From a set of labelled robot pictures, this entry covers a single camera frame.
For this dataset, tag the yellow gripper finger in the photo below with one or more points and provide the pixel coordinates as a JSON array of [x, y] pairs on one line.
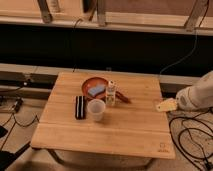
[[169, 104]]

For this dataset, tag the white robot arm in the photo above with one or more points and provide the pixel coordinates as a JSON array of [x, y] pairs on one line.
[[191, 98]]

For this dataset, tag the translucent plastic cup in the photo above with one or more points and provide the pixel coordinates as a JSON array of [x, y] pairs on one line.
[[96, 109]]

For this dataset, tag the blue sponge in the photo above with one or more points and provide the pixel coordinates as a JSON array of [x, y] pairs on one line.
[[94, 91]]

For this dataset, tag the red-brown round plate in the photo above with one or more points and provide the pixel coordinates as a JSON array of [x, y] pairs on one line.
[[92, 82]]

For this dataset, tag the wooden table board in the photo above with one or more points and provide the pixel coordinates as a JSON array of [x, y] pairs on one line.
[[134, 129]]

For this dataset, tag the black striped eraser block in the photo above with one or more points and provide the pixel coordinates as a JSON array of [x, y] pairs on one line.
[[80, 104]]

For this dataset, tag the brown wooden spoon handle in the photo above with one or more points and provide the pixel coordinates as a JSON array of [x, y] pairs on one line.
[[122, 97]]

